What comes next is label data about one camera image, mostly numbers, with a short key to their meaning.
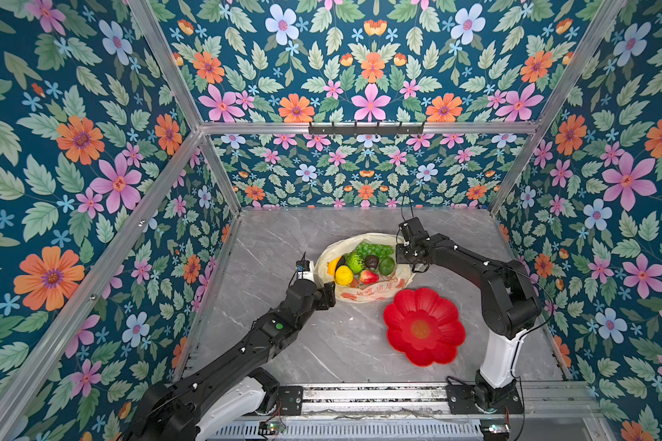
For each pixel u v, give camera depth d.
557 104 0.86
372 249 1.01
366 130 0.93
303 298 0.60
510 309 0.51
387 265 0.96
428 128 1.88
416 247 0.70
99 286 0.56
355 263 0.96
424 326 0.87
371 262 0.98
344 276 0.93
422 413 0.72
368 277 0.95
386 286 0.91
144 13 0.68
